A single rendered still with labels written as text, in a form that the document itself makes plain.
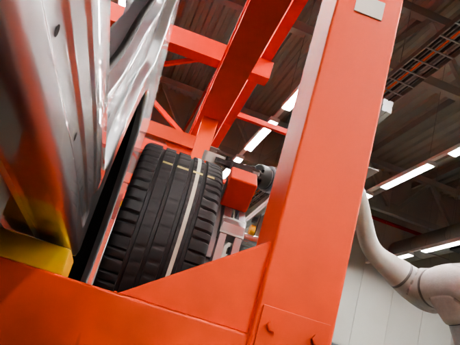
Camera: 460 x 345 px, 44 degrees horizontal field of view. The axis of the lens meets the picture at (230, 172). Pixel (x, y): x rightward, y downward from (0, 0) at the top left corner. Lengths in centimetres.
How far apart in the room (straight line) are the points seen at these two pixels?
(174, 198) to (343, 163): 44
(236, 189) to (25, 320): 68
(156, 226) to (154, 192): 9
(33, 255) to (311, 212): 54
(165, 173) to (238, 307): 49
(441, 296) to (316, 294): 81
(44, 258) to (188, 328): 29
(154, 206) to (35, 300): 45
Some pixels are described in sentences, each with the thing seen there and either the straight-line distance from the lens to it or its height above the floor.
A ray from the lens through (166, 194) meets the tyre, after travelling 144.
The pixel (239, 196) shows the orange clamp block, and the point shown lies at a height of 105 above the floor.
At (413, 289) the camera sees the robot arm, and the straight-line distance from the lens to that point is 200.
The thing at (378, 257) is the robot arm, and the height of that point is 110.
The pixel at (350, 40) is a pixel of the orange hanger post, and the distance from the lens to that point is 137.
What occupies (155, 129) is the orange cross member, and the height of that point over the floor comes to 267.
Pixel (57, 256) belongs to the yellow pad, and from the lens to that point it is 110.
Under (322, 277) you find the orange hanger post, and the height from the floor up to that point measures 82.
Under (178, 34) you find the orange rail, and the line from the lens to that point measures 535.
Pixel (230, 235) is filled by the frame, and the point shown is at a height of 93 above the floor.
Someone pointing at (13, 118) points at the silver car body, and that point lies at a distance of 54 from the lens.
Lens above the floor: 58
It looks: 20 degrees up
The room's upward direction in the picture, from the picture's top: 17 degrees clockwise
